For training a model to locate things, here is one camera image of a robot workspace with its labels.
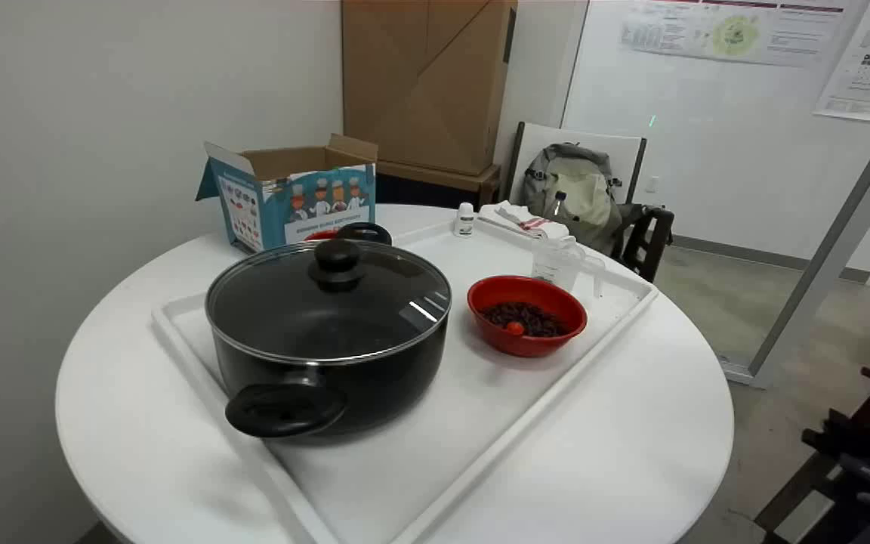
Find clear plastic measuring cup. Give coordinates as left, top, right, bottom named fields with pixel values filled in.
left=528, top=221, right=601, bottom=297

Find red bowl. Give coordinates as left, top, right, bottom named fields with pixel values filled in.
left=464, top=273, right=592, bottom=360

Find small white pill bottle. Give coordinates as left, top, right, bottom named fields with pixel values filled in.
left=454, top=200, right=480, bottom=238

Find white towel red stripes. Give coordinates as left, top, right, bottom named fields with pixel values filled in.
left=477, top=200, right=570, bottom=246

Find dark coffee beans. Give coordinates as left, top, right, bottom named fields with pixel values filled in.
left=480, top=299, right=570, bottom=343

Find black cooking pot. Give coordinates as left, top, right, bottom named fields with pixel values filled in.
left=201, top=299, right=454, bottom=448

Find white plastic tray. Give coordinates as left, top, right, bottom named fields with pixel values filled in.
left=151, top=224, right=660, bottom=544

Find glass pot lid black knob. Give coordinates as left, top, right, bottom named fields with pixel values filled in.
left=201, top=235, right=457, bottom=368

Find blue printed cardboard box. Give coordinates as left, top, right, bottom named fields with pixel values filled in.
left=192, top=134, right=379, bottom=258

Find grey beige backpack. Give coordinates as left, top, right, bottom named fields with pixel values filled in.
left=515, top=139, right=632, bottom=258

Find large brown cardboard box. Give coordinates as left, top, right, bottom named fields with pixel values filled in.
left=337, top=0, right=519, bottom=183

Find dark wooden chair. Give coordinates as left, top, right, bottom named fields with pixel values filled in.
left=611, top=202, right=678, bottom=284

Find wall poster green circle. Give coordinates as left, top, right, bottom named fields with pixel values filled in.
left=619, top=0, right=851, bottom=69

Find grey metal post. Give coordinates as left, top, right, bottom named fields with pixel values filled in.
left=745, top=79, right=870, bottom=389

